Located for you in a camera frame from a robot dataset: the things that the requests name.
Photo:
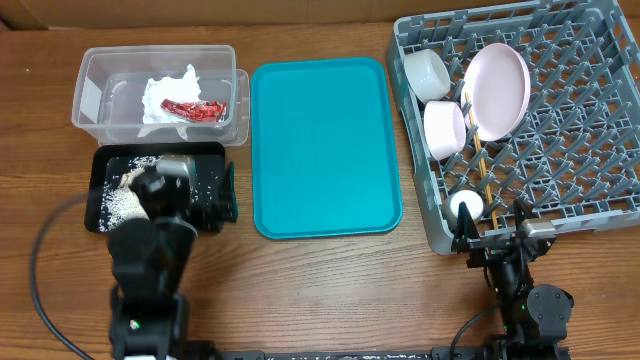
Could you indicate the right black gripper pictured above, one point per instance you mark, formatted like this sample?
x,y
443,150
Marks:
x,y
466,237

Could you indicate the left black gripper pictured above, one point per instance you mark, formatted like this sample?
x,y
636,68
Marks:
x,y
230,208

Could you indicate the white paper cup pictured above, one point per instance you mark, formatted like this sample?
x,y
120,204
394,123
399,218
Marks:
x,y
450,207

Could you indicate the red snack wrapper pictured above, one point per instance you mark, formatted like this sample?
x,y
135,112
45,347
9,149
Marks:
x,y
196,112

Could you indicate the pink bowl with rice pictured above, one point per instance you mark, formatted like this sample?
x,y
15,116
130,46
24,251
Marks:
x,y
445,129

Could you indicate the white napkin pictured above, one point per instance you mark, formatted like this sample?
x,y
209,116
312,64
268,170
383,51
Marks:
x,y
180,90

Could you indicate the pink round plate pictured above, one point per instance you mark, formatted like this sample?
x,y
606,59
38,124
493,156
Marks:
x,y
497,83

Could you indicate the grey-green bowl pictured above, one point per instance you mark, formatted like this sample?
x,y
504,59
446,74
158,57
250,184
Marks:
x,y
427,75

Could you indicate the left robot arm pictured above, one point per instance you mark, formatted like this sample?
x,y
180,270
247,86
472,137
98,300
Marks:
x,y
149,256

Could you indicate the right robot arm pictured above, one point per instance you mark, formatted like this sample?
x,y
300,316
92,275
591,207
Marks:
x,y
534,316

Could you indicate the teal serving tray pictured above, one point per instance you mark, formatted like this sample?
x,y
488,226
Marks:
x,y
324,158

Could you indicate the spilled rice pile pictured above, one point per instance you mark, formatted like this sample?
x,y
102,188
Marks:
x,y
117,203

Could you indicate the black plastic tray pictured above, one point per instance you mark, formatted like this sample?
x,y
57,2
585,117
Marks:
x,y
193,148

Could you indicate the clear plastic bin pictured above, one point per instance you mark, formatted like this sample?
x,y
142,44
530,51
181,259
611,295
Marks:
x,y
108,98

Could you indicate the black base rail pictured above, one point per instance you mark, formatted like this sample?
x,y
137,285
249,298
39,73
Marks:
x,y
436,353

